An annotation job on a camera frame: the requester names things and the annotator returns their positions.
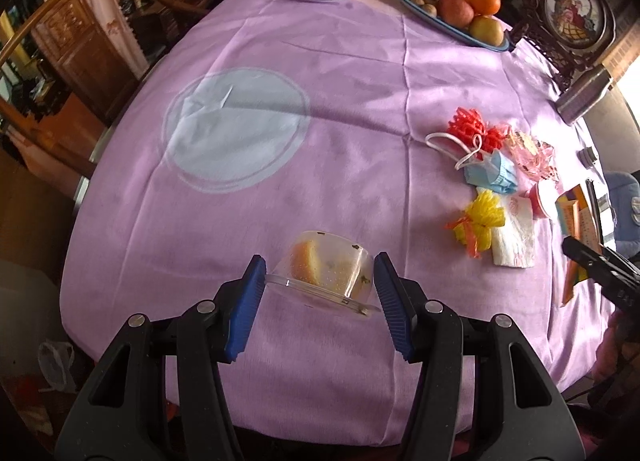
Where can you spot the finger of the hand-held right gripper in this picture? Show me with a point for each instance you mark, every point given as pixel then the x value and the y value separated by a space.
pixel 587 261

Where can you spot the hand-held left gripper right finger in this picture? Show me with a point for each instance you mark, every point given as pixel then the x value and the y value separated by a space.
pixel 395 306

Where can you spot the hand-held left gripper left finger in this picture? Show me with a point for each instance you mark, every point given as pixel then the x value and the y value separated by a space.
pixel 242 311

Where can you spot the white paper napkin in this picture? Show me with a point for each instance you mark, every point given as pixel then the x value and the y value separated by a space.
pixel 515 236

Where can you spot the clear plastic cup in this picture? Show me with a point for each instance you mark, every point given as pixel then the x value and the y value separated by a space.
pixel 325 266

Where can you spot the blue face mask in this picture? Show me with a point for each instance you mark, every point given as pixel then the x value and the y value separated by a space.
pixel 492 171

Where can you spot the person's right hand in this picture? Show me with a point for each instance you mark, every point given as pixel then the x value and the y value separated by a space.
pixel 622 346

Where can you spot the orange yellow carton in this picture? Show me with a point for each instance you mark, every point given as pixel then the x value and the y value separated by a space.
pixel 575 226

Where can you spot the black smartphone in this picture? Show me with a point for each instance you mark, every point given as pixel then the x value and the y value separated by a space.
pixel 602 213

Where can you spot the blue fabric chair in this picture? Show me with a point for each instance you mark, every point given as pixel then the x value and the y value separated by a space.
pixel 627 201

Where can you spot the pink plastic cup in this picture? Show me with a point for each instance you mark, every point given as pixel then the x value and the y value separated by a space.
pixel 544 198

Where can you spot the small metal cap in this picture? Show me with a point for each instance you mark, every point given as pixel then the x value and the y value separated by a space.
pixel 588 156

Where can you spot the yellow foam fruit net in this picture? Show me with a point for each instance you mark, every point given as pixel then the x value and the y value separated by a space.
pixel 482 213

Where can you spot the pink cellophane wrapper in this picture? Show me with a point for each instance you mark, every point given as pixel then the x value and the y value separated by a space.
pixel 532 156

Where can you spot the metal bottle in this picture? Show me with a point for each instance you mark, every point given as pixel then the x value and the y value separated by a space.
pixel 582 96

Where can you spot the red foam fruit net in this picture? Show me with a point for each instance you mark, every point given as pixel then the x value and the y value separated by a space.
pixel 470 126

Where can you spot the white plastic bag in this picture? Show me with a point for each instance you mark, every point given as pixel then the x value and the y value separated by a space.
pixel 55 366

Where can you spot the yellow pear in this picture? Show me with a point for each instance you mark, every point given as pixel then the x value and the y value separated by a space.
pixel 486 30

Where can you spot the round framed embroidery screen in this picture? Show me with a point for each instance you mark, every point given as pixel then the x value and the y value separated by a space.
pixel 570 6

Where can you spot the orange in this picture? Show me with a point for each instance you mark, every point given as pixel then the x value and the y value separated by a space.
pixel 484 0

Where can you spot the blue fruit plate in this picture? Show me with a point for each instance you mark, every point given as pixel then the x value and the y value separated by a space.
pixel 435 23

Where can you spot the red apple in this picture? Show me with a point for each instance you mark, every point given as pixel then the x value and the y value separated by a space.
pixel 456 10

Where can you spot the brown walnut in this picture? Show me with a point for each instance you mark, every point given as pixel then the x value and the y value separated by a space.
pixel 429 9
pixel 414 0

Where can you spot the dark wooden side cabinet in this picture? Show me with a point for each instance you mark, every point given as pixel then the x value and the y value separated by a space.
pixel 175 1

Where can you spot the wooden armchair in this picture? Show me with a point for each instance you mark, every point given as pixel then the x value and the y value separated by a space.
pixel 75 31

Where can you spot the pink curtain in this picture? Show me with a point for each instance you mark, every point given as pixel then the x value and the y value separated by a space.
pixel 100 1

